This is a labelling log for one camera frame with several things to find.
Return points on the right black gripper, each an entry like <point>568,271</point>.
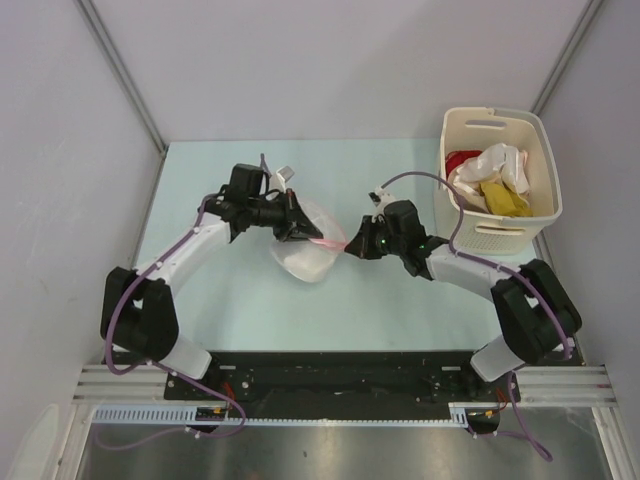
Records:
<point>362,246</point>

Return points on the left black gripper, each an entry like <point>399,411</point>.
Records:
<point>294,225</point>

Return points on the white mesh laundry bag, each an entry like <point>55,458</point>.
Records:
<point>310,260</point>

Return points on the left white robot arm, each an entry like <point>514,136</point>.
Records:
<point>139,313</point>

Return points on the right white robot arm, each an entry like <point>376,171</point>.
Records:
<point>534,311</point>

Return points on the cream plastic laundry basket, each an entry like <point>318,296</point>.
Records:
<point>477,128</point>

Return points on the red garment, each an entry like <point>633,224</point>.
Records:
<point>455,159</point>

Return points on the yellow garment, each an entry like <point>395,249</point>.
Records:
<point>501,201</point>

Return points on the white crumpled garment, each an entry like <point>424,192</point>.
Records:
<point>500,163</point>

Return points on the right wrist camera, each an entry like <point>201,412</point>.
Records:
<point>381,198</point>

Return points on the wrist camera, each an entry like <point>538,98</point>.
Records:
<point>281,177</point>
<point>381,198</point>

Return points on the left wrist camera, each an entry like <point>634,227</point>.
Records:
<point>281,177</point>

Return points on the white slotted cable duct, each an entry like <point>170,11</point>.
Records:
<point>439,416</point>

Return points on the aluminium frame rail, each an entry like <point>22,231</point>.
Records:
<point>98,385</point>

